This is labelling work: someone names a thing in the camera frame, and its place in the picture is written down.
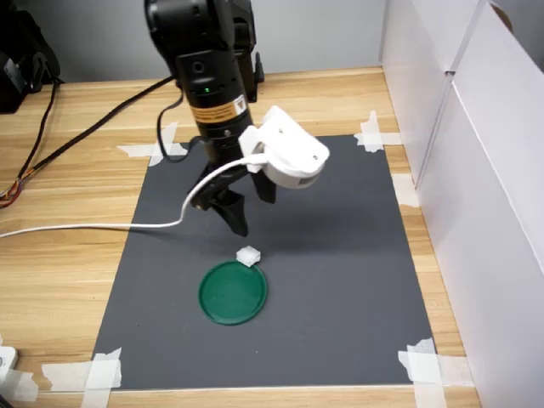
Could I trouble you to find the black bag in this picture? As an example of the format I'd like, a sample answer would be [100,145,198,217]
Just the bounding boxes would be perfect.
[0,8,64,115]

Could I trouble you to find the black braided cable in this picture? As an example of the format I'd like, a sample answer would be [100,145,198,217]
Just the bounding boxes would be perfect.
[0,75,175,209]
[0,80,60,205]

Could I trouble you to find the white tape patch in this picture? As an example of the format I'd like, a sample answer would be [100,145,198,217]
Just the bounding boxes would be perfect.
[0,368,40,403]
[40,346,124,408]
[390,173,422,208]
[397,337,473,408]
[354,110,403,155]
[116,122,190,167]

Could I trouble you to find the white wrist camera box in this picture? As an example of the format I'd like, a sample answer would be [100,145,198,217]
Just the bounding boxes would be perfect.
[237,105,332,190]

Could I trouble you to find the white partition joint strip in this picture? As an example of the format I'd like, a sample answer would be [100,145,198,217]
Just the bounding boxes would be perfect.
[414,67,459,193]

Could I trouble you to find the small white plastic terminal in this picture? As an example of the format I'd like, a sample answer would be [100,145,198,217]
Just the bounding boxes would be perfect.
[235,245,263,268]

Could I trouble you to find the white partition panel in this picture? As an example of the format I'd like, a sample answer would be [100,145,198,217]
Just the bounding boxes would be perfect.
[377,0,490,188]
[418,0,544,408]

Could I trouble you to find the dark grey mat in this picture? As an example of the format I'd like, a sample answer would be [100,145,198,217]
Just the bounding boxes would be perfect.
[91,133,439,391]

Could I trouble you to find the small white bracket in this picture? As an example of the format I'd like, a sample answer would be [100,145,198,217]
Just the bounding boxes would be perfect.
[0,345,19,383]

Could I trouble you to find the round green lid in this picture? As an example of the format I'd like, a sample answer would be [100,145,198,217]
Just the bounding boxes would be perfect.
[197,259,269,327]

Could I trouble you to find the white camera cable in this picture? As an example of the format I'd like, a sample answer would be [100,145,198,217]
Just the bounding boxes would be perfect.
[0,155,269,239]

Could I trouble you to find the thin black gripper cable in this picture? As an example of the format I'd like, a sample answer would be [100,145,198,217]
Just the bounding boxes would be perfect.
[156,95,203,163]

